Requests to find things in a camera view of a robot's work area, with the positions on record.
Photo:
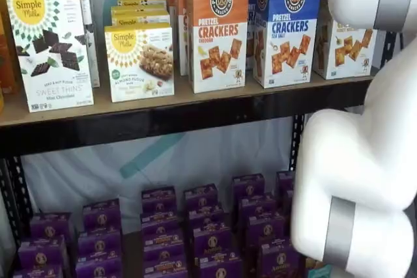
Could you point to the yellow white pretzel crackers box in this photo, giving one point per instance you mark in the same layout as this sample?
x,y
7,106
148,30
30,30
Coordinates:
x,y
345,53

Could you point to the wooden shelf board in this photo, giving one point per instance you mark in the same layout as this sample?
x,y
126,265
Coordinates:
x,y
181,89

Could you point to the purple Annie's cracker box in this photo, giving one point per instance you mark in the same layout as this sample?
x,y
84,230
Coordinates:
x,y
50,226
164,269
288,198
101,214
285,182
200,195
205,216
163,245
211,242
97,269
218,268
42,252
36,273
267,229
257,206
159,200
159,221
99,243
280,261
248,186

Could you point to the blue white pretzel crackers box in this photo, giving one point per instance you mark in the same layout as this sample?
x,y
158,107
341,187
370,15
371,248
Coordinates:
x,y
290,47
250,47

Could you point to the Simple Mills almond bars box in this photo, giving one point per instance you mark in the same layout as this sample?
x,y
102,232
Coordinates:
x,y
140,2
140,17
140,69

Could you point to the Simple Mills sweet thins box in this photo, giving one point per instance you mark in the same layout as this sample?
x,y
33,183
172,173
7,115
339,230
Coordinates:
x,y
49,63
91,47

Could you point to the orange snack box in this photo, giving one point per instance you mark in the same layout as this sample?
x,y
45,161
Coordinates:
x,y
9,47

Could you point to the black metal shelving frame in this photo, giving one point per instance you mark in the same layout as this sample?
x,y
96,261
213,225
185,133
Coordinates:
x,y
163,125

